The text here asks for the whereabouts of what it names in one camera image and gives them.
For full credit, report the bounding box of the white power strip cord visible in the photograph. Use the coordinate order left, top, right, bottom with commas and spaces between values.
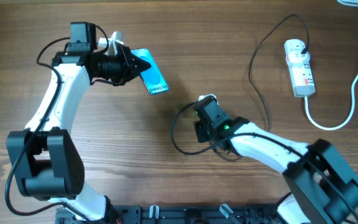
304, 0, 358, 131

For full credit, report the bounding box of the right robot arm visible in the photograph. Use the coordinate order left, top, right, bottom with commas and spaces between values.
193, 95, 358, 223

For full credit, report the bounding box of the cyan screen smartphone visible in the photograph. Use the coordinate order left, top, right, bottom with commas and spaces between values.
131, 48, 169, 95

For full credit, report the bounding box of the white USB charger plug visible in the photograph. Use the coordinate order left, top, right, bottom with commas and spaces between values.
286, 50, 310, 67

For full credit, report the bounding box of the white power strip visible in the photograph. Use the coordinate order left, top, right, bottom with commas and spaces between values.
284, 39, 316, 98

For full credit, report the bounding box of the black USB charging cable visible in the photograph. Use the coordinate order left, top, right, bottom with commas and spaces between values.
208, 13, 311, 162

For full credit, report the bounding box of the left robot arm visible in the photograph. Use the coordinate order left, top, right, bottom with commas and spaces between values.
5, 22, 151, 223

